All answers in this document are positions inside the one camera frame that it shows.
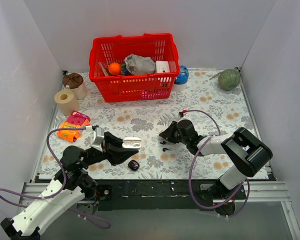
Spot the red plastic shopping basket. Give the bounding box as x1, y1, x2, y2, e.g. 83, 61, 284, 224
89, 33, 180, 103

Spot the white earbud charging case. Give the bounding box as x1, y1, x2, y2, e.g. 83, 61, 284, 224
122, 137, 142, 149

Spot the white small box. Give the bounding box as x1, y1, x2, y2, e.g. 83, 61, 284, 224
155, 60, 170, 73

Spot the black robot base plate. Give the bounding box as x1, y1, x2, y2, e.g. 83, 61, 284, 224
74, 178, 241, 213

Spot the green netted melon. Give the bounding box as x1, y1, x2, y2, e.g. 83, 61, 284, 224
210, 69, 241, 91

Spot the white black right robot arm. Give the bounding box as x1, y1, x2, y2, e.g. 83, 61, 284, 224
159, 118, 273, 199

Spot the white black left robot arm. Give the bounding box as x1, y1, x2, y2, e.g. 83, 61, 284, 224
0, 128, 142, 240

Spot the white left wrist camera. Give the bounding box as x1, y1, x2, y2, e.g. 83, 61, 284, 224
85, 125, 105, 152

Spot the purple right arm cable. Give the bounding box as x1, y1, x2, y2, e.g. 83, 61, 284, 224
179, 108, 251, 218

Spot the beige toilet paper roll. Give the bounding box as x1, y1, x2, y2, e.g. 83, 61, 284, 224
54, 89, 80, 116

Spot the brown topped paper roll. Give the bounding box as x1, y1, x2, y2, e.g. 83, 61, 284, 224
62, 72, 88, 100

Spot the black earbud charging case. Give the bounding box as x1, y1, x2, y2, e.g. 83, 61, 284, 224
128, 160, 140, 171

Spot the crumpled grey paper bag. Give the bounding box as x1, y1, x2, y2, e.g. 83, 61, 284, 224
124, 53, 156, 75

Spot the blue white wipes canister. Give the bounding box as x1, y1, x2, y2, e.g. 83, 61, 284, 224
172, 65, 189, 92

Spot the orange pink candy box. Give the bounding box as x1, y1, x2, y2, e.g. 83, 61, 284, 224
56, 111, 91, 143

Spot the orange fruit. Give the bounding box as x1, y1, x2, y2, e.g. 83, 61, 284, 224
108, 62, 122, 76

